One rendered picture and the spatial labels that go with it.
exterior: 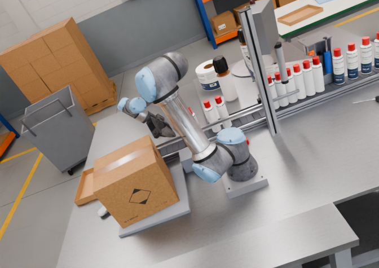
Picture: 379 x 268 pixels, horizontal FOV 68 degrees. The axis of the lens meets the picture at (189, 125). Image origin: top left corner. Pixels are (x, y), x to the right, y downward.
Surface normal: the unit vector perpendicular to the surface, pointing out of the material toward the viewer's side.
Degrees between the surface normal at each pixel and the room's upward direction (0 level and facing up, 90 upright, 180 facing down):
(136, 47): 90
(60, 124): 93
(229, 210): 0
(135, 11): 90
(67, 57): 90
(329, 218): 0
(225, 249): 0
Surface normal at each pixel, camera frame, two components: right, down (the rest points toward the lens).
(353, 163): -0.35, -0.77
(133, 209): 0.26, 0.47
